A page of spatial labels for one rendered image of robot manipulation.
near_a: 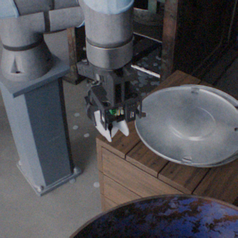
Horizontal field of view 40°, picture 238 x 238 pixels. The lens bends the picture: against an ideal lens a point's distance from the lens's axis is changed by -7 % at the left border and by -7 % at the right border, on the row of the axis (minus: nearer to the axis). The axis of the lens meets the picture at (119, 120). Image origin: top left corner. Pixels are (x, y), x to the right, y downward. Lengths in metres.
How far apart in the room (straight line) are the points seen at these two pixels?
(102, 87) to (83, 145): 0.75
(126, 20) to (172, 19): 0.68
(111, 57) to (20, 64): 0.42
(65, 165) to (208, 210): 0.67
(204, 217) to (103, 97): 0.29
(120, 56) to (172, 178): 0.36
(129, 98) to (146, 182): 0.32
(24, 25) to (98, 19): 0.39
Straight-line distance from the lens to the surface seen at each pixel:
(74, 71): 1.63
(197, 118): 0.88
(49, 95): 0.97
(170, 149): 0.80
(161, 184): 0.81
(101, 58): 0.53
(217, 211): 0.63
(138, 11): 1.42
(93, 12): 0.49
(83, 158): 1.30
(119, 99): 0.58
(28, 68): 0.91
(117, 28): 0.50
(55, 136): 1.07
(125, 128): 0.67
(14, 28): 0.86
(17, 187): 1.25
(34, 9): 0.57
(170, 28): 1.20
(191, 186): 0.78
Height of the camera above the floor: 0.96
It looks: 42 degrees down
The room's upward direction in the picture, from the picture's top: straight up
